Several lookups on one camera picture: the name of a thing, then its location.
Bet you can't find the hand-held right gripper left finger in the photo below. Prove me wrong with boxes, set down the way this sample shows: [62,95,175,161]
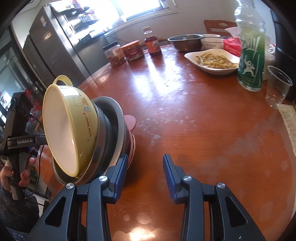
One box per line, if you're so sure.
[28,153,129,241]

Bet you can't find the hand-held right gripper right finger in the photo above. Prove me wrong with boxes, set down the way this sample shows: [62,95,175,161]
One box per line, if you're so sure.
[162,153,266,241]

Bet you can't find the large round steel bowl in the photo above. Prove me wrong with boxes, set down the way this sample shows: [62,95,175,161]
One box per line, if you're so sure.
[51,98,110,186]

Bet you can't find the yellow bowl with white inside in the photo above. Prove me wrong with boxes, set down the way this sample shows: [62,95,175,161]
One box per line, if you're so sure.
[42,75,97,177]

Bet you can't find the person's left forearm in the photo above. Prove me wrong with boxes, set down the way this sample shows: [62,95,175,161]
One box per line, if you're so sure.
[0,183,47,234]

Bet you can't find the person's left hand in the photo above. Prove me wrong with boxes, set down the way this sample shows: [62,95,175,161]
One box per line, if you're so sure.
[0,159,37,194]

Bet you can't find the red printed banner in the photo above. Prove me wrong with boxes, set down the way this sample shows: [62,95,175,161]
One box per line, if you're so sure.
[24,89,45,118]

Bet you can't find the steel refrigerator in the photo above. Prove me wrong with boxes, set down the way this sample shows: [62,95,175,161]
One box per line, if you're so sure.
[22,3,118,87]

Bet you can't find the black-lidded glass jar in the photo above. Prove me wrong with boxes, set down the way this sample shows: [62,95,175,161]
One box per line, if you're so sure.
[103,44,127,68]

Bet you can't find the white square plate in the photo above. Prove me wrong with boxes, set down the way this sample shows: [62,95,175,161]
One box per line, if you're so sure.
[184,48,240,75]

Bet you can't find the cooked vegetable strips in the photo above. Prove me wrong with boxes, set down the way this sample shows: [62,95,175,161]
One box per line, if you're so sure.
[196,52,238,69]

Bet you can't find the red jar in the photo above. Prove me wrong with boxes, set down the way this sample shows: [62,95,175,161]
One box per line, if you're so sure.
[121,40,145,62]

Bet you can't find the deep steel bowl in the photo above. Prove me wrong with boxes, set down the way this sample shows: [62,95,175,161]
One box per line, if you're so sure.
[167,34,205,52]

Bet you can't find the brown sauce bottle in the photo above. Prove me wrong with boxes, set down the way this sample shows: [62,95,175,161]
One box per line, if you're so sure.
[143,27,162,57]

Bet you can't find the clear plastic cup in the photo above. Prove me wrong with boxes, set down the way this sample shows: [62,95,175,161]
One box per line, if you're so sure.
[265,65,294,110]

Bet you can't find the green label plastic bottle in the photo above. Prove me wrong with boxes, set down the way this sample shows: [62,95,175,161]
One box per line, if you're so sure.
[234,0,265,92]

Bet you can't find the white printed bowl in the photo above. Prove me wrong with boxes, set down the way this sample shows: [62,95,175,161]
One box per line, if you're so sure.
[200,34,224,49]

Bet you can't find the red tissue packet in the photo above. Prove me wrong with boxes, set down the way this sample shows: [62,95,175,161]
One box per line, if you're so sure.
[223,37,242,57]

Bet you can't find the wooden chair with carved back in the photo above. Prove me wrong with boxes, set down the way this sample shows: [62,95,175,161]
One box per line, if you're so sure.
[203,20,238,37]

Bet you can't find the window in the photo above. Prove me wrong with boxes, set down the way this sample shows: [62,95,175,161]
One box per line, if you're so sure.
[111,0,178,19]

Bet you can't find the black thermos flask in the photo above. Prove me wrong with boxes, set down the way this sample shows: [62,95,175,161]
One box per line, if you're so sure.
[270,7,296,101]

